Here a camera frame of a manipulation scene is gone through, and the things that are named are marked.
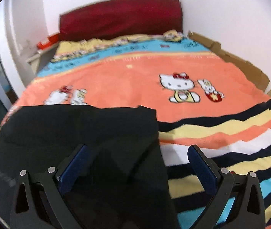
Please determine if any dark red headboard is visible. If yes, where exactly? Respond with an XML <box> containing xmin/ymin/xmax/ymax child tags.
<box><xmin>59</xmin><ymin>0</ymin><xmax>183</xmax><ymax>41</ymax></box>

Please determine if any black hooded puffer jacket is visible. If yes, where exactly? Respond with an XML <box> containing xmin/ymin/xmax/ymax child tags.
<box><xmin>0</xmin><ymin>105</ymin><xmax>180</xmax><ymax>228</ymax></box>

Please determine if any white nightstand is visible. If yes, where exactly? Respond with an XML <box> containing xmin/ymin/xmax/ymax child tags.
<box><xmin>26</xmin><ymin>42</ymin><xmax>59</xmax><ymax>75</ymax></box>

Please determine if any Hello Kitty striped blanket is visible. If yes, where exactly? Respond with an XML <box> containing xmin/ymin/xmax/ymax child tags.
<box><xmin>0</xmin><ymin>31</ymin><xmax>271</xmax><ymax>228</ymax></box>

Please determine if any red box on nightstand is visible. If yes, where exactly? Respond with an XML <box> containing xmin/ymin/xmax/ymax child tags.
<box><xmin>37</xmin><ymin>33</ymin><xmax>60</xmax><ymax>50</ymax></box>

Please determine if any brown cardboard sheet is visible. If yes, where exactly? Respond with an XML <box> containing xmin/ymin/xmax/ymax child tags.
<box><xmin>187</xmin><ymin>31</ymin><xmax>269</xmax><ymax>92</ymax></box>

